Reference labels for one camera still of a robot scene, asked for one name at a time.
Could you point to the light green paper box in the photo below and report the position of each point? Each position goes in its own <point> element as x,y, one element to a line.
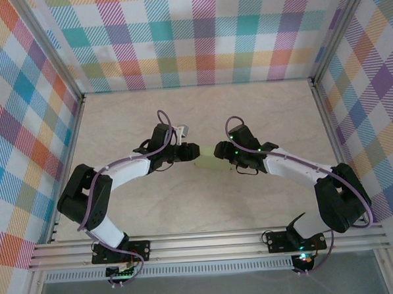
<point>210,162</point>

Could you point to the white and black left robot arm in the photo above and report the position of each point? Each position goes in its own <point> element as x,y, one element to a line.
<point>132,171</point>

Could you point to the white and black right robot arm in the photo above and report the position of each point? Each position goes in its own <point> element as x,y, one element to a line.
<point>290,170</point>

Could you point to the black controller with lit LED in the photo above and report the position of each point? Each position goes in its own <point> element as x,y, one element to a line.
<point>303,261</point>

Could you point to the green circuit board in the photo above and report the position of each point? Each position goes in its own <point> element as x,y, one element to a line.
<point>119,273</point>

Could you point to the aluminium front mounting rail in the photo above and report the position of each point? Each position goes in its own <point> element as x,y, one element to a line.
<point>205,243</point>

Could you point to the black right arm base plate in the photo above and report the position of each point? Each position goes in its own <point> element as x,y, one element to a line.
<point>275,241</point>

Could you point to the aluminium table side rail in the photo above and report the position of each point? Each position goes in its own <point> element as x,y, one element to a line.
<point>323,101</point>
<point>72,143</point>

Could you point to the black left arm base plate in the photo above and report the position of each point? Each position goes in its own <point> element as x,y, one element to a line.
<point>144,248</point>

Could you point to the aluminium frame post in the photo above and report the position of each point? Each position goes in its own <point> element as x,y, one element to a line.
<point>55,52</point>
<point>339,31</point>

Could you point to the aluminium frame leg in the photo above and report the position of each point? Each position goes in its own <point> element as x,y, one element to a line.
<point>34,293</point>
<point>388,275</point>

